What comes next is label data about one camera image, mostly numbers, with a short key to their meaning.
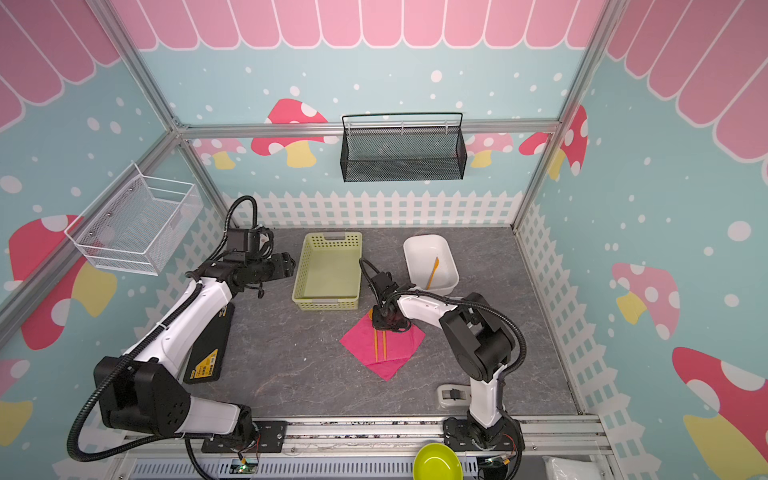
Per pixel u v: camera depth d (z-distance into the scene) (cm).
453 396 77
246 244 64
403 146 94
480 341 49
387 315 69
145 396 41
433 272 106
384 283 76
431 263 109
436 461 71
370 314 85
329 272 106
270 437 74
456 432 74
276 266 75
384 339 90
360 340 91
